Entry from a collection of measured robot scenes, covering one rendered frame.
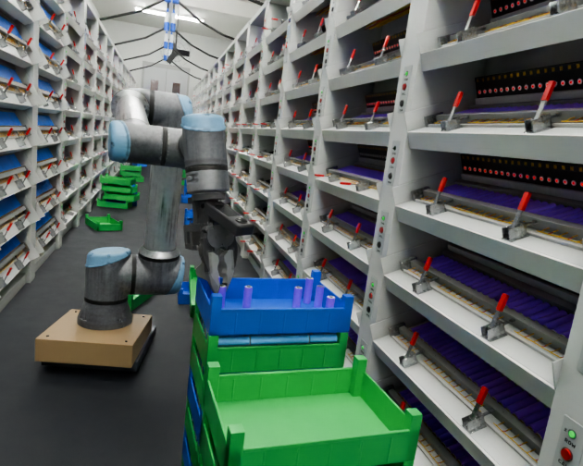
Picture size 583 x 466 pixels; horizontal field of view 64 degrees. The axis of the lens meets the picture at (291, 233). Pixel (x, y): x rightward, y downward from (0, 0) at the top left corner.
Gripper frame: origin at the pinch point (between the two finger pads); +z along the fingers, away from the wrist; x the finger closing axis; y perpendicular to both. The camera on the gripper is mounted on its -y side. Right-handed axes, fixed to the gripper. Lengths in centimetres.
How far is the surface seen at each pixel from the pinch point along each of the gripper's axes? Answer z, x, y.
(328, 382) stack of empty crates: 17.9, -4.9, -22.7
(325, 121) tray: -52, -89, 35
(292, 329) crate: 9.2, -6.5, -13.3
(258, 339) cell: 10.5, -1.0, -8.8
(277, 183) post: -35, -129, 100
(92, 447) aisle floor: 44, 9, 48
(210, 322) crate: 5.2, 8.2, -5.6
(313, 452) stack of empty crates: 20.0, 14.3, -34.1
